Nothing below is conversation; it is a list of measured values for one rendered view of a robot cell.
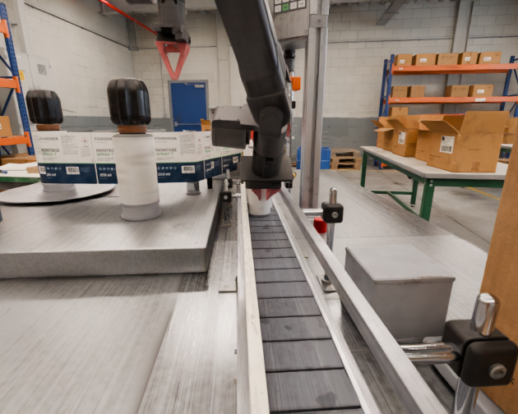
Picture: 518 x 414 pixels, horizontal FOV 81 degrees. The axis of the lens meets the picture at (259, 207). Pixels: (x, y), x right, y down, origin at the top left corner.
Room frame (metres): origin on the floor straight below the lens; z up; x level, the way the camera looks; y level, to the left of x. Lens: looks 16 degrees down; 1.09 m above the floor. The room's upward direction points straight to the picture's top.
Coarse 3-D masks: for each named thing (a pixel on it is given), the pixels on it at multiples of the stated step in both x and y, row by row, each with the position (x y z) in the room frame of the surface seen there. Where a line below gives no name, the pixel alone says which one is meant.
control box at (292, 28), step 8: (272, 0) 0.86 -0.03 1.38; (272, 8) 0.86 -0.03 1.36; (272, 16) 0.86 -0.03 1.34; (280, 16) 0.84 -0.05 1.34; (288, 16) 0.83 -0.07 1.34; (296, 16) 0.82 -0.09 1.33; (304, 16) 0.81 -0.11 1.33; (280, 24) 0.84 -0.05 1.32; (288, 24) 0.83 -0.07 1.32; (296, 24) 0.82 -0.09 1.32; (304, 24) 0.81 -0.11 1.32; (280, 32) 0.84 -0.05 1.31; (288, 32) 0.83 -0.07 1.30; (296, 32) 0.82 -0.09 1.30; (304, 32) 0.81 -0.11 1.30; (280, 40) 0.85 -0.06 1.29; (288, 40) 0.84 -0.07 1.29; (296, 40) 0.83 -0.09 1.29; (304, 40) 0.83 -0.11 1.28; (288, 48) 0.92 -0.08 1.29; (296, 48) 0.92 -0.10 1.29
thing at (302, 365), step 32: (256, 224) 0.61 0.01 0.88; (256, 256) 0.45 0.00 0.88; (288, 256) 0.45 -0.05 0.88; (288, 288) 0.35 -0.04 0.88; (288, 320) 0.29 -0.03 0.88; (320, 320) 0.29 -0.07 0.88; (288, 352) 0.24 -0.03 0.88; (320, 352) 0.24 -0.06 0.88; (288, 384) 0.20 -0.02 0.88; (320, 384) 0.20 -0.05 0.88
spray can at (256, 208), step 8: (248, 152) 0.68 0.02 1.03; (248, 192) 0.68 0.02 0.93; (264, 192) 0.66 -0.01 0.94; (248, 200) 0.68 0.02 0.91; (256, 200) 0.66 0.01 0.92; (264, 200) 0.66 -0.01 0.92; (248, 208) 0.68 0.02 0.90; (256, 208) 0.66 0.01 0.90; (264, 208) 0.66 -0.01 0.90; (256, 216) 0.66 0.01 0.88; (264, 216) 0.66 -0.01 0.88
